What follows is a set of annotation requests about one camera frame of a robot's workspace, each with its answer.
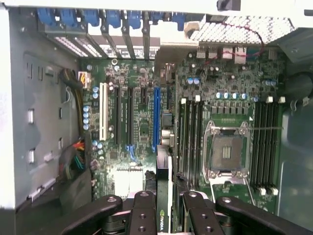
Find white PCI expansion slot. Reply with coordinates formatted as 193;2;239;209
98;82;109;142

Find white power connector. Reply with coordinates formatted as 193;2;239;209
77;71;91;89

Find black and yellow power cable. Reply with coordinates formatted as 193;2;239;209
60;68;85;138

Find black RAM slot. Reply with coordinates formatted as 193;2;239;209
258;95;274;196
198;101;205;188
192;94;201;189
186;101;194;189
270;95;286;196
179;96;188;173
265;101;278;189
251;101;266;189

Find blue card retention clip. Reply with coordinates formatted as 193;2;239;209
127;11;142;29
37;8;57;27
149;12;170;24
83;9;100;27
105;10;122;28
59;9;79;28
172;13;186;32

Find multicoloured power wire bundle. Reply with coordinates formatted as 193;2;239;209
60;138;86;181

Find long blue expansion slot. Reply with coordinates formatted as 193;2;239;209
152;87;161;153

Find thin red wire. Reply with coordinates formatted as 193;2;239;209
204;21;267;66

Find green Dell motherboard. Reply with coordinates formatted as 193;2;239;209
79;57;286;222

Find thin metal locking lever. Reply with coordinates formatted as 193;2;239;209
248;125;285;131

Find grey open PC case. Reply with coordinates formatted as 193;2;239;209
0;0;313;235

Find perforated metal slot cover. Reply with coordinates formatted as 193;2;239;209
54;36;88;57
74;36;103;58

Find blue serial port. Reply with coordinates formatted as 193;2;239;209
246;47;260;59

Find silver chipset heatsink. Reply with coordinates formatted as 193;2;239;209
114;167;144;199

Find CPU socket with metal frame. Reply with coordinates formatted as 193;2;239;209
203;120;252;182

